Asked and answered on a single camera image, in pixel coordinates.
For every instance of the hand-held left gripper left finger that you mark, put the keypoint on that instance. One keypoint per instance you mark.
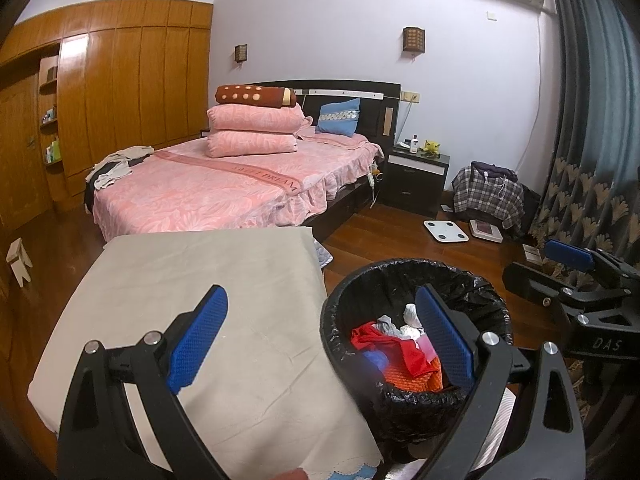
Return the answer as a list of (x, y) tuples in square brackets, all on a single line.
[(195, 340)]

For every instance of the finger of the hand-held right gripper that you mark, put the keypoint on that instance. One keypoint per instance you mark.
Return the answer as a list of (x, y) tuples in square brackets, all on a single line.
[(570, 257), (535, 285)]

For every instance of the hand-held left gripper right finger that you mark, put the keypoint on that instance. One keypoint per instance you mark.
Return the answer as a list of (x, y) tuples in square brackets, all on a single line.
[(445, 340)]

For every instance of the white paper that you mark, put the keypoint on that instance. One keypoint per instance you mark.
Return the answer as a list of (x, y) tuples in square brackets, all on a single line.
[(411, 317)]

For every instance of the red cloth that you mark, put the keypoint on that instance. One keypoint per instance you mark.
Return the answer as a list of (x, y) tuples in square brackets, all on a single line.
[(400, 352)]

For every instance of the orange foam net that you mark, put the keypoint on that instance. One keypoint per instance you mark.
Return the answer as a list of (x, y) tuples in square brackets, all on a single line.
[(405, 380)]

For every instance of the bin with black bag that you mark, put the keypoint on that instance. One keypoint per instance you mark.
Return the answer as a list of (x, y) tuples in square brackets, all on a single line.
[(360, 290)]

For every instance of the small cardboard box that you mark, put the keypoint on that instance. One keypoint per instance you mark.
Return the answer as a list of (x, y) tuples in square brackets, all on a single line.
[(532, 255)]

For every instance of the pink bathroom scale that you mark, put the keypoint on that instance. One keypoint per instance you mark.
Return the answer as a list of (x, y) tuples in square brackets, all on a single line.
[(485, 230)]

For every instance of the plaid bag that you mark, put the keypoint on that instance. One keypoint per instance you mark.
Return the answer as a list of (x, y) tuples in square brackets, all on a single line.
[(487, 195)]

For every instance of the white bathroom scale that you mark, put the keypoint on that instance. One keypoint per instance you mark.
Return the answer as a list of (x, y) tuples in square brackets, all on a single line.
[(446, 231)]

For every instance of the patterned curtain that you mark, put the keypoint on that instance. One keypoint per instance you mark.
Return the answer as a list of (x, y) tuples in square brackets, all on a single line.
[(585, 135)]

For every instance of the pink bedspread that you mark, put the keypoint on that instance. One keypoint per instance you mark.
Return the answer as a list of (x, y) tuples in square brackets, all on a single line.
[(200, 195)]

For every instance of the pale patterned cloth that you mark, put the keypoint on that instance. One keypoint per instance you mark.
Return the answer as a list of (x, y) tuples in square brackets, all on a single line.
[(322, 255)]

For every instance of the dark nightstand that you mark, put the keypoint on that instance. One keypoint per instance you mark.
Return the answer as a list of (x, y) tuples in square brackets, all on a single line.
[(415, 185)]

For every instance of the yellow plush toy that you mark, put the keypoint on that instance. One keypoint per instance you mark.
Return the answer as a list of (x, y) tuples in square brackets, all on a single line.
[(432, 147)]

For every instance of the white power strip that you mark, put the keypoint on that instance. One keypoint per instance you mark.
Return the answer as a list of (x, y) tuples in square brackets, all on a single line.
[(372, 179)]

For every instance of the white bottle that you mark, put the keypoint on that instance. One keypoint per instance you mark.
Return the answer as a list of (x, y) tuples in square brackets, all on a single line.
[(414, 144)]

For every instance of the pile of clothes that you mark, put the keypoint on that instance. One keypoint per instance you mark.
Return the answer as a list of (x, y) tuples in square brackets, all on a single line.
[(117, 165)]

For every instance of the small wooden stool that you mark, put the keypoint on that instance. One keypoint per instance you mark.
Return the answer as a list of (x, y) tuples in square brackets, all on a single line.
[(19, 260)]

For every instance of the blue pillow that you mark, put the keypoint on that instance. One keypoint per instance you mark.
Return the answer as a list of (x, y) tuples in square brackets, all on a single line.
[(339, 116)]

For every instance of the brown dotted bolster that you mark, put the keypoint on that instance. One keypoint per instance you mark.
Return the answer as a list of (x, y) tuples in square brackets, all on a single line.
[(252, 96)]

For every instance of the wooden wardrobe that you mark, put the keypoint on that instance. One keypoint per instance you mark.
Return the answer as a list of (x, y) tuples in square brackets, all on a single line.
[(125, 85)]

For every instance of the dark wooden bed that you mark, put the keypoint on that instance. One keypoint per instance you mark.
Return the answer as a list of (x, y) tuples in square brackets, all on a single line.
[(350, 90)]

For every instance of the wall socket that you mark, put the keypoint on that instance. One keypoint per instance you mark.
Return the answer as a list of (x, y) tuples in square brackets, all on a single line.
[(410, 95)]

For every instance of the large wall lamp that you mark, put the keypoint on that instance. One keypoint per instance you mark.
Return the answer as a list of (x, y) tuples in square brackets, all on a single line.
[(413, 40)]

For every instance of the small wall lamp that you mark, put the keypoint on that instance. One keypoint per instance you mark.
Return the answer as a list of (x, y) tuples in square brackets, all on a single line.
[(241, 53)]

